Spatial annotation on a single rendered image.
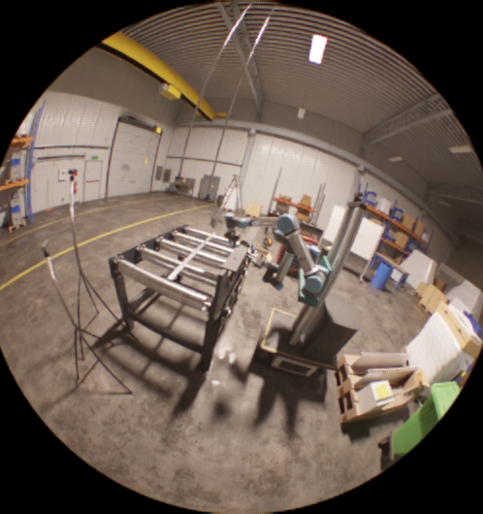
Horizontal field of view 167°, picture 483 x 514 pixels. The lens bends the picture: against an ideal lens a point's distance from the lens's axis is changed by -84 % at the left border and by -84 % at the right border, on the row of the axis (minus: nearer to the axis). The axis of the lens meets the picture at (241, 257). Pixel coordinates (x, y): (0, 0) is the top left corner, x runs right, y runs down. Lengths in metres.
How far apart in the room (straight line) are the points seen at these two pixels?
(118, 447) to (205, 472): 0.67
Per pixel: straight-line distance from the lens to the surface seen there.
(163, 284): 1.17
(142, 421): 1.67
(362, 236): 5.79
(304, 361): 1.77
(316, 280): 1.05
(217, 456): 1.63
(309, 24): 7.85
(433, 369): 3.24
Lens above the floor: 1.61
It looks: 24 degrees down
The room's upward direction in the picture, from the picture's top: 15 degrees clockwise
